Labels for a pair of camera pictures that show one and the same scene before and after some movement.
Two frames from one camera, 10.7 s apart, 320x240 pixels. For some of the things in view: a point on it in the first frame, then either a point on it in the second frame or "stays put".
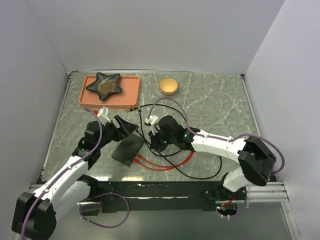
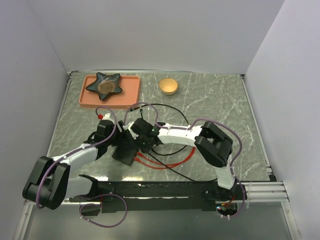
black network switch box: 127,149 stays put
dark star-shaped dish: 105,85 stays put
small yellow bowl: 168,86 stays put
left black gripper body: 110,132 -> 118,137
